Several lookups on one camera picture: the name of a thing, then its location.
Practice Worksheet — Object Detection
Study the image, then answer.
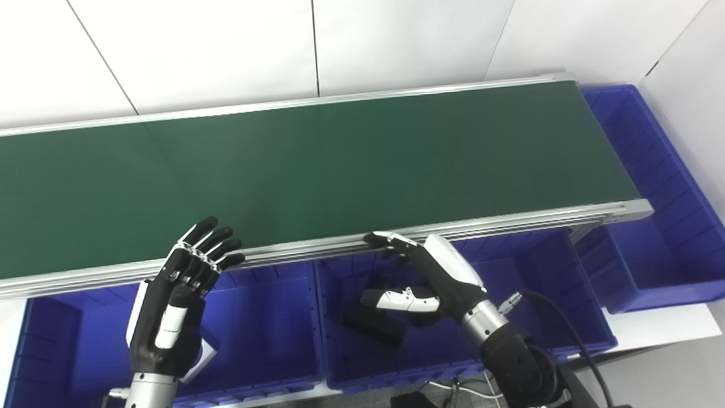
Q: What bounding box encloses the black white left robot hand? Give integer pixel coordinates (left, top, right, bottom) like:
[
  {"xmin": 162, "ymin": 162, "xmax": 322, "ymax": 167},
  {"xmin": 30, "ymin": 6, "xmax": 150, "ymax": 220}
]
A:
[{"xmin": 127, "ymin": 215, "xmax": 246, "ymax": 384}]

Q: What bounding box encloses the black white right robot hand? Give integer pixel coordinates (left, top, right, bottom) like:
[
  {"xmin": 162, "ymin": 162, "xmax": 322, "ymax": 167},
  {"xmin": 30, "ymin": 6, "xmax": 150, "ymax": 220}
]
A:
[{"xmin": 361, "ymin": 231, "xmax": 489, "ymax": 329}]

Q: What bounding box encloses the blue plastic bin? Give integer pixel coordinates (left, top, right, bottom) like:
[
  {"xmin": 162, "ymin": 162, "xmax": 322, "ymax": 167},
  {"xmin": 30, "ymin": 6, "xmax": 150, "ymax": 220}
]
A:
[
  {"xmin": 0, "ymin": 262, "xmax": 327, "ymax": 408},
  {"xmin": 572, "ymin": 84, "xmax": 725, "ymax": 315},
  {"xmin": 313, "ymin": 227, "xmax": 619, "ymax": 394}
]

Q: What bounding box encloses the black cylinder block part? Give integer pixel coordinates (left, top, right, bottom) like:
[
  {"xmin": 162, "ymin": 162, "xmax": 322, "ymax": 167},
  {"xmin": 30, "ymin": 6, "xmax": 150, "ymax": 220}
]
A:
[{"xmin": 339, "ymin": 275, "xmax": 407, "ymax": 347}]

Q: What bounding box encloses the aluminium conveyor leg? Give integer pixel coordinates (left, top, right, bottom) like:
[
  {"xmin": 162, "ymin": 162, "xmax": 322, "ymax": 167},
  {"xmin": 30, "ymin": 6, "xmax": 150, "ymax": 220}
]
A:
[{"xmin": 566, "ymin": 221, "xmax": 604, "ymax": 245}]

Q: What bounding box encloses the green belt aluminium conveyor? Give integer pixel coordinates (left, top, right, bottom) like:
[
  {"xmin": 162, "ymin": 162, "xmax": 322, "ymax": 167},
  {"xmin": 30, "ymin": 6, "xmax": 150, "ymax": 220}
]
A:
[{"xmin": 0, "ymin": 72, "xmax": 655, "ymax": 301}]

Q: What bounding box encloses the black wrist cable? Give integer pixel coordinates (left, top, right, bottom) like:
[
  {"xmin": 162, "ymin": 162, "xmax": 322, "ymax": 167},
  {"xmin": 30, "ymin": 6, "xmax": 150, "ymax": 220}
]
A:
[{"xmin": 498, "ymin": 288, "xmax": 618, "ymax": 408}]

